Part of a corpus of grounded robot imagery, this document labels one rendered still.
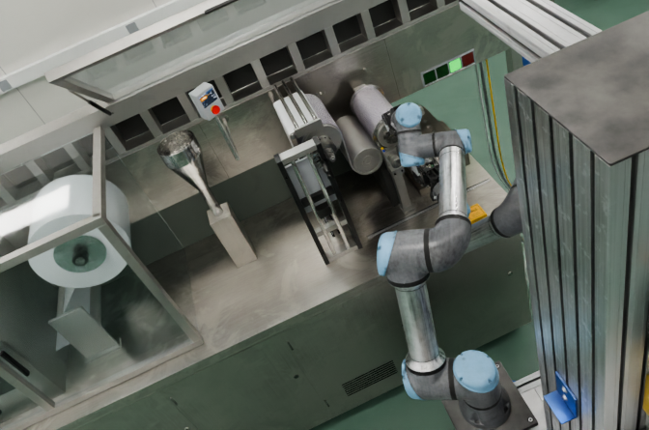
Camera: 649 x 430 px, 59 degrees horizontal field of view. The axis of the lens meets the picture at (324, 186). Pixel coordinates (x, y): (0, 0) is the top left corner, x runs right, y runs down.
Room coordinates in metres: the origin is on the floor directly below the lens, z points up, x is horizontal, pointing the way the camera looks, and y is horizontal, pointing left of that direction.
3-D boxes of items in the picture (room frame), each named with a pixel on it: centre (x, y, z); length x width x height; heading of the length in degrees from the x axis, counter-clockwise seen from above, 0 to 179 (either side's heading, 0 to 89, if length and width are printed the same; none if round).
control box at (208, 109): (1.69, 0.24, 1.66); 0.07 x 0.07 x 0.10; 29
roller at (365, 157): (1.81, -0.18, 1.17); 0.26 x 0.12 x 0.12; 3
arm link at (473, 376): (0.83, -0.18, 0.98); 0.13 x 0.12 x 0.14; 65
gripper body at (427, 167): (1.52, -0.37, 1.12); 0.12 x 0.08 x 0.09; 3
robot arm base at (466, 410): (0.83, -0.19, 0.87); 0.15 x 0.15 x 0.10
